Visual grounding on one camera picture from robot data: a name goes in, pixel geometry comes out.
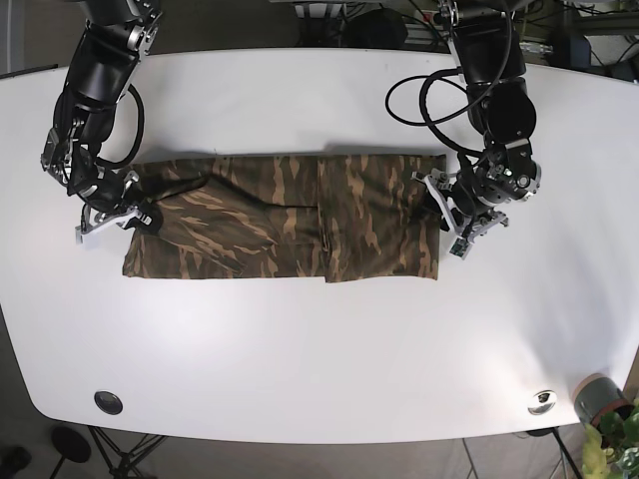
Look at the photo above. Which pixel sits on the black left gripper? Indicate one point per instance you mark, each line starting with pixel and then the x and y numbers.
pixel 497 175

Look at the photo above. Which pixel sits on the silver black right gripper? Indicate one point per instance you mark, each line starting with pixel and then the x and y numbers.
pixel 110 200

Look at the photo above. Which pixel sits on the camouflage T-shirt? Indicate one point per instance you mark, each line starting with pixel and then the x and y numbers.
pixel 340 218

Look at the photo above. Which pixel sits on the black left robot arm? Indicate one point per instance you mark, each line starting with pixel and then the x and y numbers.
pixel 491 134

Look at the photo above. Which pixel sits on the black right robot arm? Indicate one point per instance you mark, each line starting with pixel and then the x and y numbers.
pixel 117 37

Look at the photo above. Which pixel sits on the silver table grommet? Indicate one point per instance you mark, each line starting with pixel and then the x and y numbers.
pixel 541 402

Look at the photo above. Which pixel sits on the black table grommet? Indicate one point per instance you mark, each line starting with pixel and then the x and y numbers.
pixel 108 402

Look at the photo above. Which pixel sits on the black tripod stand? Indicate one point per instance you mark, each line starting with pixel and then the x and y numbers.
pixel 72 446

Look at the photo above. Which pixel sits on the potted green plant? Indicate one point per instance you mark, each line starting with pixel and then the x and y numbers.
pixel 610 420

